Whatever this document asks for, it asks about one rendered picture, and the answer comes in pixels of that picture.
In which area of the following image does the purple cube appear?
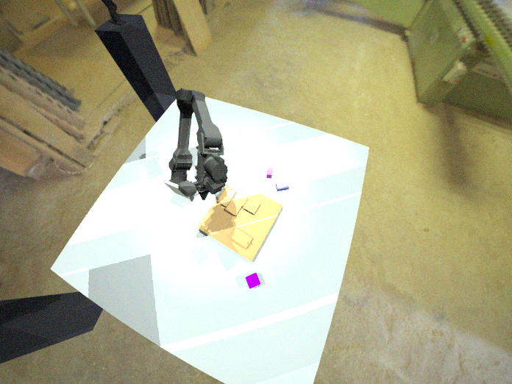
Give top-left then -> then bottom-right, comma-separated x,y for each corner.
245,272 -> 260,289

